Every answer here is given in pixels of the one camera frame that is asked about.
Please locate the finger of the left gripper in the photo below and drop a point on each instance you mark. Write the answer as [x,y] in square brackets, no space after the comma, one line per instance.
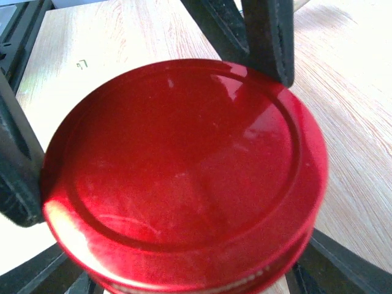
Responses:
[260,36]
[21,163]

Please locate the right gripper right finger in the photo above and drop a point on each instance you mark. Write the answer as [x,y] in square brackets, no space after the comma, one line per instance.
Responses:
[328,267]

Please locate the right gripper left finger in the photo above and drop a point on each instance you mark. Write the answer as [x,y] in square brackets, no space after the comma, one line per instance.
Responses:
[51,271]

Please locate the red round lid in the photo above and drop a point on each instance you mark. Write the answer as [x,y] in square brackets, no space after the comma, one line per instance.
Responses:
[185,176]

